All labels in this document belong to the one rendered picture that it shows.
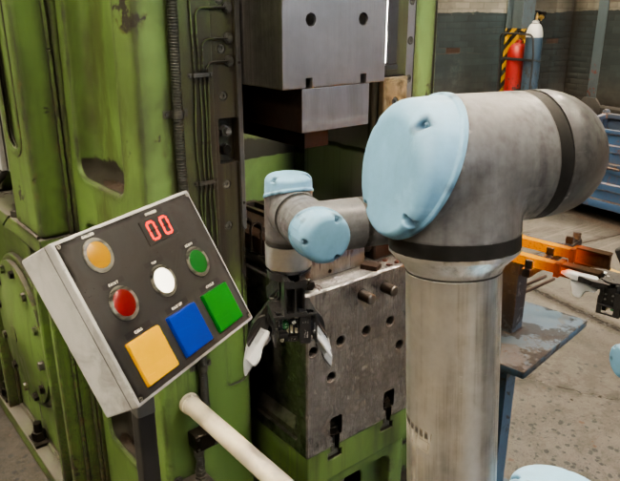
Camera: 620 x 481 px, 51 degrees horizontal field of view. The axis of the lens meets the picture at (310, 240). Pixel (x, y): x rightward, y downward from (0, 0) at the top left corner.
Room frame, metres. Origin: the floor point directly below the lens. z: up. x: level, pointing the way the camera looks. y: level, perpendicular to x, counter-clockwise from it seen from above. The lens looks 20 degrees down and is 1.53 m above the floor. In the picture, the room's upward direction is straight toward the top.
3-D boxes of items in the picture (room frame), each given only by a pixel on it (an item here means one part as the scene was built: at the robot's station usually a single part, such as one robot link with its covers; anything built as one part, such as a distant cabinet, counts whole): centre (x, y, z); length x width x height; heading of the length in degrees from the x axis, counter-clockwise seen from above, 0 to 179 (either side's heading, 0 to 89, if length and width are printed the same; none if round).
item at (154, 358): (0.93, 0.25, 1.01); 0.07 x 0.05 x 0.07; 154
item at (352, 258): (1.65, 0.07, 0.96); 0.42 x 0.20 x 0.09; 39
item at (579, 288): (1.41, -0.63, 0.92); 0.09 x 0.03 x 0.06; 50
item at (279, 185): (0.98, 0.03, 1.23); 0.09 x 0.08 x 0.11; 21
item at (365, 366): (1.69, 0.04, 0.69); 0.56 x 0.38 x 0.45; 39
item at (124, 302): (0.95, 0.29, 1.09); 0.05 x 0.03 x 0.04; 129
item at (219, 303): (1.11, 0.17, 1.01); 0.07 x 0.05 x 0.07; 154
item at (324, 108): (1.65, 0.07, 1.32); 0.42 x 0.20 x 0.10; 39
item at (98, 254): (0.96, 0.33, 1.16); 0.05 x 0.03 x 0.04; 129
